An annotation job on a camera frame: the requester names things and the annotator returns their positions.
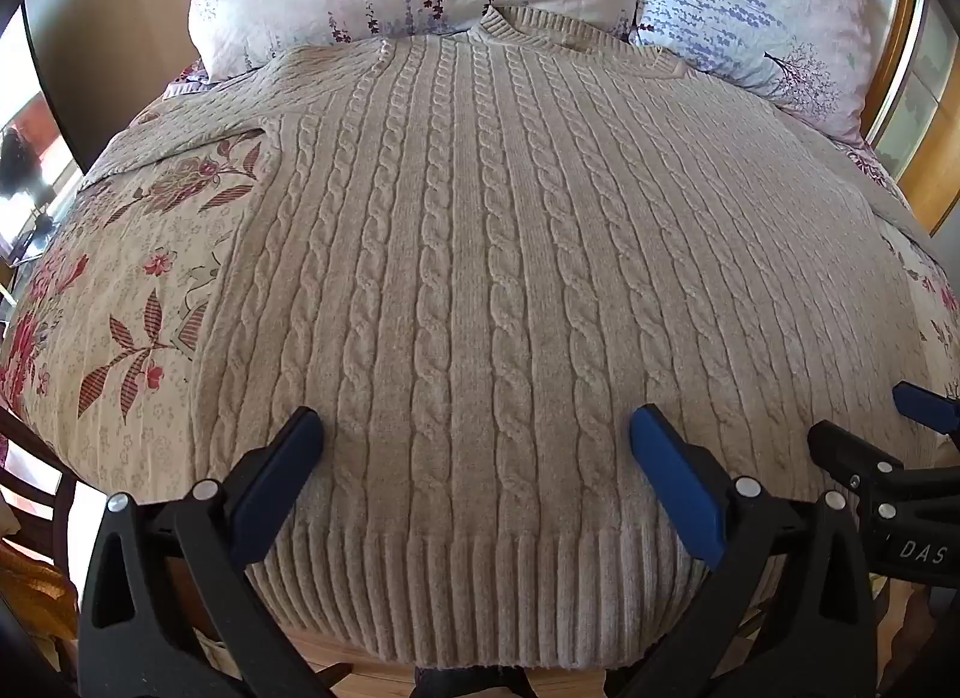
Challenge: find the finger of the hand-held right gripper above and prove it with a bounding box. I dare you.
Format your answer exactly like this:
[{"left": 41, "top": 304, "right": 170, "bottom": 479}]
[
  {"left": 891, "top": 381, "right": 960, "bottom": 438},
  {"left": 807, "top": 420, "right": 910, "bottom": 520}
]

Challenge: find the wooden chair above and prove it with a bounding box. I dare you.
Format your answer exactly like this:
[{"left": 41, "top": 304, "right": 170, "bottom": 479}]
[{"left": 0, "top": 405, "right": 85, "bottom": 669}]

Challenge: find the blue lavender print pillow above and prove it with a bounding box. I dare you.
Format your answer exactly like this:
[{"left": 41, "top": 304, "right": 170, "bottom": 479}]
[{"left": 628, "top": 0, "right": 887, "bottom": 145}]

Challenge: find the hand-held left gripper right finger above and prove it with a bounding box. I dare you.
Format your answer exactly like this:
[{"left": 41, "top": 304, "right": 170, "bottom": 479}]
[{"left": 621, "top": 404, "right": 880, "bottom": 698}]

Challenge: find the beige cable knit sweater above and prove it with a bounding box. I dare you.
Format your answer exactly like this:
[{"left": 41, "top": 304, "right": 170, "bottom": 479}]
[{"left": 79, "top": 6, "right": 929, "bottom": 670}]

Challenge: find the red floral bedspread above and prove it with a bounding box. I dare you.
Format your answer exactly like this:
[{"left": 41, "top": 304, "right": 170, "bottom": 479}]
[{"left": 0, "top": 59, "right": 960, "bottom": 519}]

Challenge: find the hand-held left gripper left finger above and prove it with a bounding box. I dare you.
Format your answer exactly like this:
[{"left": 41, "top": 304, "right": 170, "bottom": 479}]
[{"left": 79, "top": 407, "right": 335, "bottom": 698}]

